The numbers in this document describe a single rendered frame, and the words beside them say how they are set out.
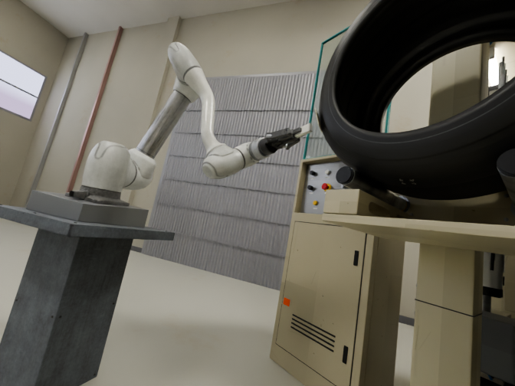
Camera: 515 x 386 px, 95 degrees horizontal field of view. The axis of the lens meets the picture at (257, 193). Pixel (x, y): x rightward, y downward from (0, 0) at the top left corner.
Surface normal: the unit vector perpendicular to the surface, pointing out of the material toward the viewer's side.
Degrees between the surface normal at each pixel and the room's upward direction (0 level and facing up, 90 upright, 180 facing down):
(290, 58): 90
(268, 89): 90
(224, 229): 90
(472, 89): 90
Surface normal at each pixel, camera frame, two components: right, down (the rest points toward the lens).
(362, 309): -0.76, -0.24
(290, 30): -0.32, -0.21
